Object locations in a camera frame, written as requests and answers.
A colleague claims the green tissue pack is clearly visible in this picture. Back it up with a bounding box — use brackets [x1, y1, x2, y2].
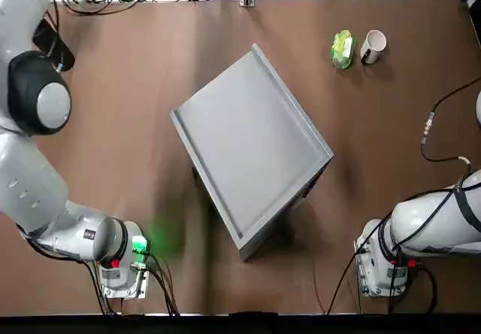
[329, 29, 358, 71]

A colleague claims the grey drawer cabinet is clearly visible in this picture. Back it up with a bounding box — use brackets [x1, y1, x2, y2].
[169, 43, 335, 263]

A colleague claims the white mug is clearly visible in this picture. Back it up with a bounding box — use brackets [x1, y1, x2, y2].
[359, 29, 388, 65]

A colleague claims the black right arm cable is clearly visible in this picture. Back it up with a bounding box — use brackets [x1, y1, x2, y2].
[325, 77, 481, 316]

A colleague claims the black table cable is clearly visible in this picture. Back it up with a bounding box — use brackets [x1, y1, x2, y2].
[59, 0, 150, 16]

